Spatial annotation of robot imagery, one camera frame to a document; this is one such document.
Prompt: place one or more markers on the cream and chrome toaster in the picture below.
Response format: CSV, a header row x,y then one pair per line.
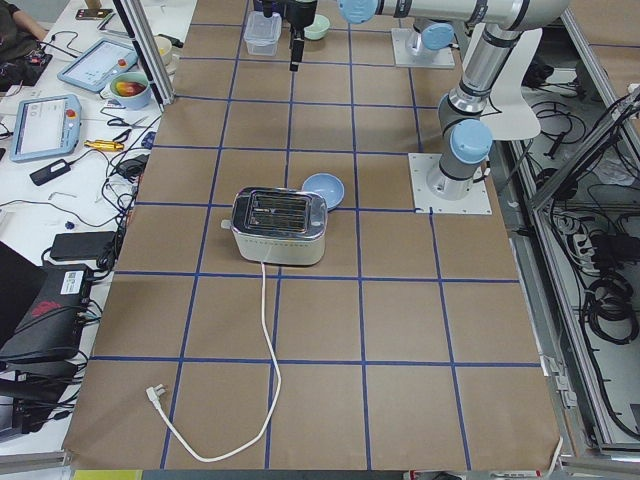
x,y
279,225

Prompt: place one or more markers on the aluminium frame post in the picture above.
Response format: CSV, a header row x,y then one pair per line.
x,y
137,27

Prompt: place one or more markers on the blue teach pendant far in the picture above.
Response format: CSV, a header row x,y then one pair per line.
x,y
94,69

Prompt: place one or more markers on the blue bowl with fruit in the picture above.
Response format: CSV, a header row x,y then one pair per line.
x,y
131,89

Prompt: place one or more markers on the clear plastic food container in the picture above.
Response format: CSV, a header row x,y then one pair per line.
x,y
262,34

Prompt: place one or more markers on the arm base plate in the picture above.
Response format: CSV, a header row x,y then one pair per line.
x,y
435,193
410,52

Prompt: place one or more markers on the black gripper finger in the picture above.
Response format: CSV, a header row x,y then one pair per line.
x,y
296,47

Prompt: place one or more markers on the black power brick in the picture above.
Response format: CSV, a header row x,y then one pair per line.
x,y
81,246

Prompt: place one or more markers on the white chair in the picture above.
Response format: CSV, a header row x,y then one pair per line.
x,y
516,120

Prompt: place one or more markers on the white bowl with lemon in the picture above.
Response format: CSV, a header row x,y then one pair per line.
x,y
164,48

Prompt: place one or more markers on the blue teach pendant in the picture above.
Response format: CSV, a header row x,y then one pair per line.
x,y
94,69
46,128

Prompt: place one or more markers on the gold metal tool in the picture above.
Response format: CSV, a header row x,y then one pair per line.
x,y
107,146

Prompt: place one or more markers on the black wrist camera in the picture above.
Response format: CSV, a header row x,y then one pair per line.
x,y
267,7

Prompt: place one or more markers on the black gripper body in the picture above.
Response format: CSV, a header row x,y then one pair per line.
x,y
301,15

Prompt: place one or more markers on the black scissors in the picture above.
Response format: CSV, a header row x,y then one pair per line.
x,y
129,127

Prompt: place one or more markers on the blue teach pendant near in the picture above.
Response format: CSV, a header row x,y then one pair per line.
x,y
46,128

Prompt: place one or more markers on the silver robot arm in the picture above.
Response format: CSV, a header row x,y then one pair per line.
x,y
431,35
467,141

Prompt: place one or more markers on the green bowl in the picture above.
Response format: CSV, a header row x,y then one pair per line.
x,y
318,29

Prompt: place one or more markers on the black power adapter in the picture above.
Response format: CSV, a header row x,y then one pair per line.
x,y
50,172

